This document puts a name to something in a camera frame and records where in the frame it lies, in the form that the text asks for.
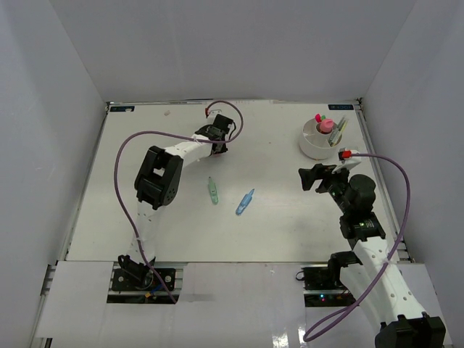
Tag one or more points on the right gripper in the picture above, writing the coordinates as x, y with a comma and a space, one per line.
320, 172

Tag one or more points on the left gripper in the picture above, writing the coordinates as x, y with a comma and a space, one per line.
224, 150

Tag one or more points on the light green highlighter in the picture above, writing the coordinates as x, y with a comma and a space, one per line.
213, 191

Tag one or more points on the pink-lidded small jar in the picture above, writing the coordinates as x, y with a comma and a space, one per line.
326, 126

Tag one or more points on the blue highlighter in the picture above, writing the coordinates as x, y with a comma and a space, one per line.
244, 203

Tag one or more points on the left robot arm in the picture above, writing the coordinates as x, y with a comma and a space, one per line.
156, 185

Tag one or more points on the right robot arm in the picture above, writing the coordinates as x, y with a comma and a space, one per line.
366, 271

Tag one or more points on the white round divided container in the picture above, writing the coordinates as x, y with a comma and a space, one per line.
314, 144

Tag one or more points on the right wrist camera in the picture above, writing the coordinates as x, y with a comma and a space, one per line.
349, 159

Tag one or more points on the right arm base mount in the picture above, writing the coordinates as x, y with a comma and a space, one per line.
320, 290

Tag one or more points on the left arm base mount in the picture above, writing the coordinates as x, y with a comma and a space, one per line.
134, 283

